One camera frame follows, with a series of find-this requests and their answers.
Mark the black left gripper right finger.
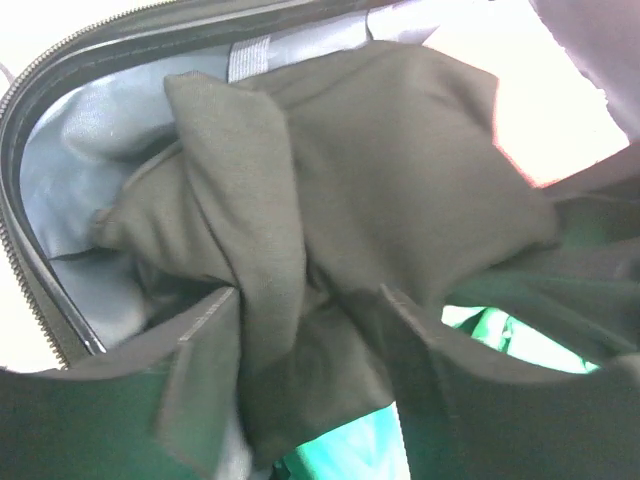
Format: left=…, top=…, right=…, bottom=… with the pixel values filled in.
left=379, top=289, right=639, bottom=479

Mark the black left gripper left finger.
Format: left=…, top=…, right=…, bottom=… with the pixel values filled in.
left=1, top=288, right=250, bottom=479

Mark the green tie-dye shirt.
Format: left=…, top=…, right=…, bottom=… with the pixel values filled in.
left=273, top=306, right=598, bottom=480

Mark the green GUESS t-shirt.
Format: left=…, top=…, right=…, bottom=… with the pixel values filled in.
left=450, top=196, right=639, bottom=363

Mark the black garment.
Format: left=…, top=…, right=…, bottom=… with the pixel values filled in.
left=93, top=41, right=557, bottom=465

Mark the pink vanity case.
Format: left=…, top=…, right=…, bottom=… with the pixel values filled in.
left=424, top=1, right=629, bottom=187

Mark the yellow hard-shell suitcase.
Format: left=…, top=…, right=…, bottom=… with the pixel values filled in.
left=0, top=0, right=640, bottom=371

